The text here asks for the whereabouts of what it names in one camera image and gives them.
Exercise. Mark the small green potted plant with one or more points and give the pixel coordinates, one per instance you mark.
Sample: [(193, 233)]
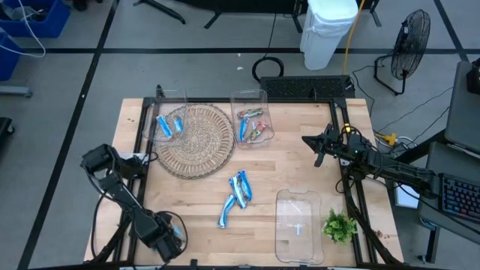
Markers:
[(339, 227)]

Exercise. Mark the yellow power plug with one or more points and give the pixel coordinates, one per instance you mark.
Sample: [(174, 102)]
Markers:
[(390, 139)]

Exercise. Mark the gray metal base bar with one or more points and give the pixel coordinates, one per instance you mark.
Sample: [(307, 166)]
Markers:
[(15, 91)]

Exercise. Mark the black backlit keyboard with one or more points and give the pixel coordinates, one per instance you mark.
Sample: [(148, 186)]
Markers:
[(461, 197)]

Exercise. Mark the black floor fan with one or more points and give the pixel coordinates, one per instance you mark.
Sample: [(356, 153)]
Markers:
[(410, 45)]

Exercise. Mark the black stand foot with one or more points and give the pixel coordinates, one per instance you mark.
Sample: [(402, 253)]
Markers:
[(4, 129)]

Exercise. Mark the silver aluminium profile bar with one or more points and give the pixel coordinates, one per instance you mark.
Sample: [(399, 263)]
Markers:
[(140, 267)]

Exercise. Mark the black desk leg bar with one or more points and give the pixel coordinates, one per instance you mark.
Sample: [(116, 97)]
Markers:
[(420, 152)]

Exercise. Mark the black partition panel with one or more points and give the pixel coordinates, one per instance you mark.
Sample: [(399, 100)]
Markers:
[(243, 3)]

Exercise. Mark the black desk device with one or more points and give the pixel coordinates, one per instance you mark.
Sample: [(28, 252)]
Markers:
[(474, 77)]

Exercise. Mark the blue plastic crate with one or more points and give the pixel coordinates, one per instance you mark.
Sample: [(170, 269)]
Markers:
[(37, 18), (7, 56)]

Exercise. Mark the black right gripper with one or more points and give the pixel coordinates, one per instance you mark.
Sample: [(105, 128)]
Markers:
[(339, 144)]

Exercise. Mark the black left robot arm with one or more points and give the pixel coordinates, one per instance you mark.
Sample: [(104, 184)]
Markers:
[(112, 187)]

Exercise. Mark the red green granola bar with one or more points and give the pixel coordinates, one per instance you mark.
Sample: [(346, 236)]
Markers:
[(249, 112), (258, 132)]

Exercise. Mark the white printed paper sheet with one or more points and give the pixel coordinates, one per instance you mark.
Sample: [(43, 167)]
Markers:
[(407, 198)]

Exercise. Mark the gray desk top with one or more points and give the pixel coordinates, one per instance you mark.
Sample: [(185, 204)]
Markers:
[(431, 213), (463, 112)]

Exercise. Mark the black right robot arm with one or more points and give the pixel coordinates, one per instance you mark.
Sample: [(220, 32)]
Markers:
[(405, 172)]

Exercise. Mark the white trash bin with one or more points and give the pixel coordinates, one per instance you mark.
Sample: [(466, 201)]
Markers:
[(328, 33)]

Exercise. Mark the clear plastic bin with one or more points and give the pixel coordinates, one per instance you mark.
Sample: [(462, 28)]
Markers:
[(267, 112), (300, 225), (172, 101)]

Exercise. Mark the white floor scrap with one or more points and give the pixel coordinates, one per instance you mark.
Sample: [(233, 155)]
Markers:
[(240, 68)]

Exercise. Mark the black perforated computer case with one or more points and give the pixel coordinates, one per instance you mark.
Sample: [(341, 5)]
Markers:
[(307, 87)]

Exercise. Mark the black plastic clamp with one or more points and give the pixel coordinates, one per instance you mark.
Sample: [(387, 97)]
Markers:
[(194, 262)]

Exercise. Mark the round woven straw placemat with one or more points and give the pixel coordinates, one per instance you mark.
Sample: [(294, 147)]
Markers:
[(210, 142)]

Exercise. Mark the black aluminium table frame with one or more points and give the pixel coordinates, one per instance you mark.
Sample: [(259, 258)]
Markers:
[(210, 100)]

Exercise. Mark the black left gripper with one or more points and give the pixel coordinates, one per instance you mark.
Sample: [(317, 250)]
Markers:
[(159, 232)]

